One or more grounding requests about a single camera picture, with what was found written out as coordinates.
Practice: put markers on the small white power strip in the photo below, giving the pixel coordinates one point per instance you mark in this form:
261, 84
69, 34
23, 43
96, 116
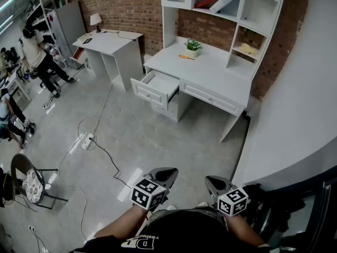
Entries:
47, 106

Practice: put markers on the person's right white shoe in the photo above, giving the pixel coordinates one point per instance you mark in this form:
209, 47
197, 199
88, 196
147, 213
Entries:
202, 204

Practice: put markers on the person's right forearm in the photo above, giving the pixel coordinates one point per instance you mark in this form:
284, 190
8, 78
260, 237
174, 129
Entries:
242, 231

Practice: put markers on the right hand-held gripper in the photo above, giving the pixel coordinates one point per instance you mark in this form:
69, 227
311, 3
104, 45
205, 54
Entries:
233, 202

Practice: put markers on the white binder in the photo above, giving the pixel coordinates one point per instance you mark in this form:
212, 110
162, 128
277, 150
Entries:
225, 0

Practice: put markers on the white work table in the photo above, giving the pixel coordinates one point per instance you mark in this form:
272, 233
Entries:
15, 83

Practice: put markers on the grey metal cabinet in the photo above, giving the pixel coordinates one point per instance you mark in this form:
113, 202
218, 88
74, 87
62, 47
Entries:
69, 28

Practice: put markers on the person's left forearm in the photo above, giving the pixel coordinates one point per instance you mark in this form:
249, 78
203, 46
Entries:
123, 221

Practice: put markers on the green potted plant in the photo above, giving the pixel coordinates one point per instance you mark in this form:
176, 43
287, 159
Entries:
193, 46

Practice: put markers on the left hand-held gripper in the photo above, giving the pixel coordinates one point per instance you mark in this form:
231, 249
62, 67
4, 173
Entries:
147, 194

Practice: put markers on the black tablet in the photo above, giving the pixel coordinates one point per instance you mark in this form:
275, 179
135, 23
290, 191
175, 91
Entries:
87, 40

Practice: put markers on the flat white box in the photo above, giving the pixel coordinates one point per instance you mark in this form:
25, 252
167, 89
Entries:
83, 37

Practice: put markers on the person's white shoe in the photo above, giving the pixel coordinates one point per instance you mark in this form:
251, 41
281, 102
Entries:
171, 207
202, 204

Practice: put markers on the red book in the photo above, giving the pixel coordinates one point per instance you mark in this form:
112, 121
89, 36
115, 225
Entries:
208, 2

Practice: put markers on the small white desk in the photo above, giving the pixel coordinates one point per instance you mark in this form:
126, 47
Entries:
113, 43

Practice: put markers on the yellow cloth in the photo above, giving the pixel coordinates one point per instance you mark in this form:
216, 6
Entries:
248, 49

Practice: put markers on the ceiling tube light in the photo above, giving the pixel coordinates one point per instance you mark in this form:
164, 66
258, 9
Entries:
5, 22
7, 3

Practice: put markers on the person's black shirt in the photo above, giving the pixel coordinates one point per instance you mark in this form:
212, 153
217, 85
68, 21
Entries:
189, 233

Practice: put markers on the small white closed drawer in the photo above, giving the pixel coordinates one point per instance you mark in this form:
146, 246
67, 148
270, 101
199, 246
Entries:
163, 111

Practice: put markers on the white socket strip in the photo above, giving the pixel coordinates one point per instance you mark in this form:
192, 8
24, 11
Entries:
31, 228

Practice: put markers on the white shade table lamp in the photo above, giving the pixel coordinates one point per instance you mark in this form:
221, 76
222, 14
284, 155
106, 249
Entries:
95, 18

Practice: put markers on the wide white closed drawer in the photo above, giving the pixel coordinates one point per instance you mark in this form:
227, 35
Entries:
210, 97

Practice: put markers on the white desk with hutch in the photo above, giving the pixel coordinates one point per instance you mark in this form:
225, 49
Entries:
210, 67

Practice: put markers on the white shelf rack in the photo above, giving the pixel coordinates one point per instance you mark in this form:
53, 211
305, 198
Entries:
43, 12

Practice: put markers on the person's left white shoe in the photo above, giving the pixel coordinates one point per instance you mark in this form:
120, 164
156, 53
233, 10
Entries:
171, 207

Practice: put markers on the black chair with floral cushion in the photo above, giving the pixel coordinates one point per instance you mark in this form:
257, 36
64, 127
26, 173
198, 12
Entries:
33, 186

